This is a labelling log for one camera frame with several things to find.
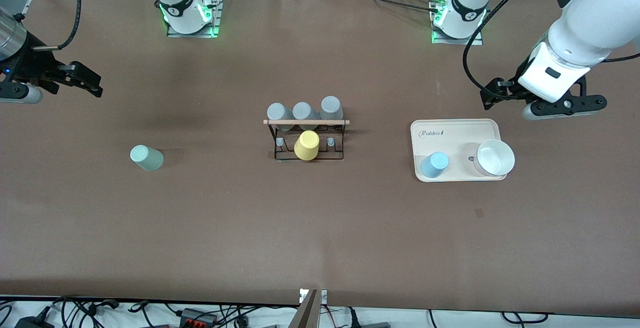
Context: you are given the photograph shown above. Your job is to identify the grey cup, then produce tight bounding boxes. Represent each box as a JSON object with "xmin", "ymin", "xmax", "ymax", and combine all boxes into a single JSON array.
[
  {"xmin": 292, "ymin": 101, "xmax": 321, "ymax": 131},
  {"xmin": 266, "ymin": 102, "xmax": 295, "ymax": 132},
  {"xmin": 320, "ymin": 96, "xmax": 345, "ymax": 130}
]

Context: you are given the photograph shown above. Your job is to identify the pale green cup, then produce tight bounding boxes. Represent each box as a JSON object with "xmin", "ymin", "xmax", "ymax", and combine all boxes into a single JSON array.
[{"xmin": 130, "ymin": 145, "xmax": 165, "ymax": 172}]

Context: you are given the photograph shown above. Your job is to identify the white camera bracket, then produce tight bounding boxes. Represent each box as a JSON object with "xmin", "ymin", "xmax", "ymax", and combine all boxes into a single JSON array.
[{"xmin": 299, "ymin": 288, "xmax": 328, "ymax": 304}]

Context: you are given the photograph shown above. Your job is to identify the long black table cable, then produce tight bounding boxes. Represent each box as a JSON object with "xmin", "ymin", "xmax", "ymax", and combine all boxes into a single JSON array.
[{"xmin": 345, "ymin": 0, "xmax": 441, "ymax": 12}]

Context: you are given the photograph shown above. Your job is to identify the tangled black floor cables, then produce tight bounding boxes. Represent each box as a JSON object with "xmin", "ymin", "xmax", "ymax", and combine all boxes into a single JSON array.
[{"xmin": 0, "ymin": 296, "xmax": 301, "ymax": 328}]

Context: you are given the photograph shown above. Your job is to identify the black box red connectors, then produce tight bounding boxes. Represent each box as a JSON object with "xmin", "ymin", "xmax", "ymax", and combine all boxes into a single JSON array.
[{"xmin": 180, "ymin": 308, "xmax": 219, "ymax": 327}]

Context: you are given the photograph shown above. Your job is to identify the yellow cup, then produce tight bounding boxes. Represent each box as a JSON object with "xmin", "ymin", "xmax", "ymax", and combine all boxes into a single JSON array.
[{"xmin": 294, "ymin": 130, "xmax": 321, "ymax": 161}]

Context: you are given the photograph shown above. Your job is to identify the black wire cup rack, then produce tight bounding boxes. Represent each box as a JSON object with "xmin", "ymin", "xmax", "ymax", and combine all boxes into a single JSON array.
[{"xmin": 263, "ymin": 118, "xmax": 351, "ymax": 162}]

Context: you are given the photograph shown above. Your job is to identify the light blue cup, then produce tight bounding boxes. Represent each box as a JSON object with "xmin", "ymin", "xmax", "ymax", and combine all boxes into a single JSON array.
[{"xmin": 420, "ymin": 151, "xmax": 450, "ymax": 179}]

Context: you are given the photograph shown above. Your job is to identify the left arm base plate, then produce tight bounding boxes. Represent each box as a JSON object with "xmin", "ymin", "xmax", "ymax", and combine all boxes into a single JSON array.
[{"xmin": 431, "ymin": 0, "xmax": 485, "ymax": 46}]

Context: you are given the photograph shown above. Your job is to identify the brown wooden pole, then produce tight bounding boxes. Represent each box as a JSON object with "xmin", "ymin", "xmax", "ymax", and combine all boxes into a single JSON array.
[{"xmin": 287, "ymin": 290, "xmax": 321, "ymax": 328}]

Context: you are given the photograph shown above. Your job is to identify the black power adapter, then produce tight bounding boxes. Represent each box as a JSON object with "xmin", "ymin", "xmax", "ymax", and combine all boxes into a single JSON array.
[{"xmin": 15, "ymin": 315, "xmax": 54, "ymax": 328}]

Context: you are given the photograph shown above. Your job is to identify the beige rabbit tray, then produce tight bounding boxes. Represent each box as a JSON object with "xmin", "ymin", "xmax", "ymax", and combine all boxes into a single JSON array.
[{"xmin": 410, "ymin": 118, "xmax": 508, "ymax": 183}]

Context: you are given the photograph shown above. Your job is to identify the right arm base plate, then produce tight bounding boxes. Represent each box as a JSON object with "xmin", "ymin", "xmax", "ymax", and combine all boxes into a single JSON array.
[{"xmin": 166, "ymin": 0, "xmax": 223, "ymax": 38}]

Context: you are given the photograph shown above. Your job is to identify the looped black floor cable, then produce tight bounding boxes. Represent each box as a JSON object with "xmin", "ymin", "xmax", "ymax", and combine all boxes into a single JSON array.
[{"xmin": 501, "ymin": 311, "xmax": 549, "ymax": 324}]

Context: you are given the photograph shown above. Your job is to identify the white bowl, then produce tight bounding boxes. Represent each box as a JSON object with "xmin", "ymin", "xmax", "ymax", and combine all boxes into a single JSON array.
[{"xmin": 472, "ymin": 139, "xmax": 516, "ymax": 177}]

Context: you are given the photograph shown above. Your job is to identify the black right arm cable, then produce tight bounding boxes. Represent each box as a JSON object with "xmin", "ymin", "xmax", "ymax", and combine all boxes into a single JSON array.
[{"xmin": 30, "ymin": 0, "xmax": 82, "ymax": 51}]

